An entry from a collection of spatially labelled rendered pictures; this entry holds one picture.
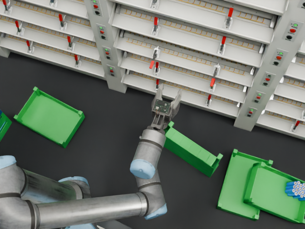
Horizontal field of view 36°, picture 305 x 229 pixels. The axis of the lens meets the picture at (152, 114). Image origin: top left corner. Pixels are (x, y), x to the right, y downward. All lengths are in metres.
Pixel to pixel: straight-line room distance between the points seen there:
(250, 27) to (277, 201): 1.02
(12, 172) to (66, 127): 1.00
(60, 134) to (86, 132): 0.14
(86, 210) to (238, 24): 0.82
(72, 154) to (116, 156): 0.23
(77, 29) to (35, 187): 0.77
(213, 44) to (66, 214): 0.84
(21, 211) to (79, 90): 1.20
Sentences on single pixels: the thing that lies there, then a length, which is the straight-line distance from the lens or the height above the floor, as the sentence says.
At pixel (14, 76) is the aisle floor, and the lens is 2.70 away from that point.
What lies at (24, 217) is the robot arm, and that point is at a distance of 1.51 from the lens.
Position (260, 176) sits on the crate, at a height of 0.09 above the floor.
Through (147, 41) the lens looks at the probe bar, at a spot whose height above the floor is 0.57.
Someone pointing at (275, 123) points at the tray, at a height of 0.15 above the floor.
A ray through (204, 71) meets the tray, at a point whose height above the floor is 0.53.
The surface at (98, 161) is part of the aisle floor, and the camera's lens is 2.44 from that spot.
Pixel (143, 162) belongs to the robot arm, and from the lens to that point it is 1.68.
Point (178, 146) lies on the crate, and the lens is 2.25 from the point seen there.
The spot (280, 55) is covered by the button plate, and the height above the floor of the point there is 0.85.
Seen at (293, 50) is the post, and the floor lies 0.90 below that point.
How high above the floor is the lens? 2.34
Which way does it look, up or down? 70 degrees down
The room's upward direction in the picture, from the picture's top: 4 degrees counter-clockwise
